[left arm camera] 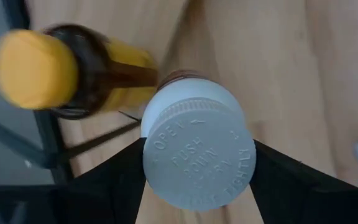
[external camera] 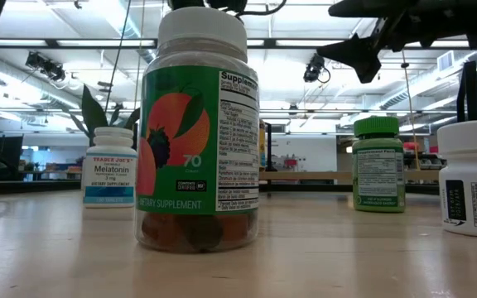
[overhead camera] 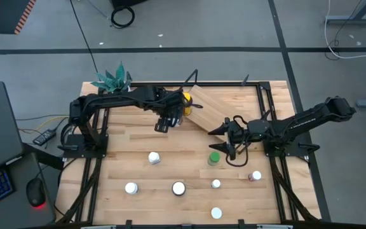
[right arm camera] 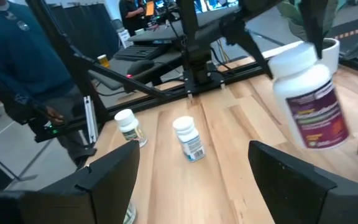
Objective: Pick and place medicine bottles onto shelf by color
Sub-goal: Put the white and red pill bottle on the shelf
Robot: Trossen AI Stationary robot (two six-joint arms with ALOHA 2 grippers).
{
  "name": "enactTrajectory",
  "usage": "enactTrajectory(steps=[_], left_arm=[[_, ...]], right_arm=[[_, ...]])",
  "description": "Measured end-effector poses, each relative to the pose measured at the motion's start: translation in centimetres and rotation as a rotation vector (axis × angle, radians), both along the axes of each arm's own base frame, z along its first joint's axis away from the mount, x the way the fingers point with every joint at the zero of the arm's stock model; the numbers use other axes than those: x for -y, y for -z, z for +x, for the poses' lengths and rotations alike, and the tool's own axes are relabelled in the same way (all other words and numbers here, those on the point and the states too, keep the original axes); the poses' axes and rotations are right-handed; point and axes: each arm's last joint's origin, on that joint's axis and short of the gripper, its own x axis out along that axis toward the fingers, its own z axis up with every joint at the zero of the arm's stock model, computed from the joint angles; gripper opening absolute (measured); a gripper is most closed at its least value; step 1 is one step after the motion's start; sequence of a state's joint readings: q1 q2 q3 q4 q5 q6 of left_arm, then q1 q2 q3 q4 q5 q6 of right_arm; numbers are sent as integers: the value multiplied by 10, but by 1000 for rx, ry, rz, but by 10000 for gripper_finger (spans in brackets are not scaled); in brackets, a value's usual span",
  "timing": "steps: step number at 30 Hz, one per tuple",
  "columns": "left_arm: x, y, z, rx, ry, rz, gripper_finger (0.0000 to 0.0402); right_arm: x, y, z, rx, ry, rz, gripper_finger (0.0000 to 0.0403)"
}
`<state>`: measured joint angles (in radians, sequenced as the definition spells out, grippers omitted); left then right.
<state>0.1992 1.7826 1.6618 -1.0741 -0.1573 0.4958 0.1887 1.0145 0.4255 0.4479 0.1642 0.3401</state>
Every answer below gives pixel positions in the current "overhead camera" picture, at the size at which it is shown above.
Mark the black mat orange stripes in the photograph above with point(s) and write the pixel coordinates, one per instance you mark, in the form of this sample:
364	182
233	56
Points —
5	16

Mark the amber bottle yellow cap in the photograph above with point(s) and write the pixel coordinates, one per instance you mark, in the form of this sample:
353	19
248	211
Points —
187	101

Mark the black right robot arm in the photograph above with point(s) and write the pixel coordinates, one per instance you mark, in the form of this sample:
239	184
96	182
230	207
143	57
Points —
297	122

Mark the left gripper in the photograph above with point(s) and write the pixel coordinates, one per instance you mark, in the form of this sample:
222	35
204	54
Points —
170	105

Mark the white bottle fine-print label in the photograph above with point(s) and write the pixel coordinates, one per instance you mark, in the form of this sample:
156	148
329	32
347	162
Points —
131	188

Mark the wooden shelf black metal legs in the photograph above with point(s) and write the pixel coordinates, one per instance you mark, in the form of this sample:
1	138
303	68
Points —
214	108

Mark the pink bottle white cap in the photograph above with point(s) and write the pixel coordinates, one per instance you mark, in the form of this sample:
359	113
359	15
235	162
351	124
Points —
255	175

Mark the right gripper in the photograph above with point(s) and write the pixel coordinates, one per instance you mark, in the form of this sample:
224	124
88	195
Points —
238	132

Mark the large white medicine bottle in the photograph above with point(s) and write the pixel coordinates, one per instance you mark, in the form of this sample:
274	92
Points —
178	122

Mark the green plant in white pot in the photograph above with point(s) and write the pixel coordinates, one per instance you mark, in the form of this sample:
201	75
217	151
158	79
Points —
113	81

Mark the black computer mouse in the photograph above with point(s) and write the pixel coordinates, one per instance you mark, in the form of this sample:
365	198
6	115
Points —
35	191

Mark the white melatonin bottle blue band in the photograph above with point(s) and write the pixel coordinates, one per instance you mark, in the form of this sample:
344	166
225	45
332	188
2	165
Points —
154	157

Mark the white capped medicine bottle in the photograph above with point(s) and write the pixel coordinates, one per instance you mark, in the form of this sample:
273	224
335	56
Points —
216	213

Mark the green medicine bottle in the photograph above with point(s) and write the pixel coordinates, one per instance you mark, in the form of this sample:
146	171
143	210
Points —
214	158

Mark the small white bottle red label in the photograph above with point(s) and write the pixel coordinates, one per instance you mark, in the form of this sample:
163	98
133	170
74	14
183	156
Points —
216	183

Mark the black aluminium table frame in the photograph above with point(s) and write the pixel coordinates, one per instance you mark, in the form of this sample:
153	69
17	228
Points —
227	84

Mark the black power adapter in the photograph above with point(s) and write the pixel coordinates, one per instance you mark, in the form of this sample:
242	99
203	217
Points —
44	137

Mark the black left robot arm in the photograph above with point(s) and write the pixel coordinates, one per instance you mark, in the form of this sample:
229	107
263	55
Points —
113	98

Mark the black box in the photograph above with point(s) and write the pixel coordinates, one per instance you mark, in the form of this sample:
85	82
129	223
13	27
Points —
126	2

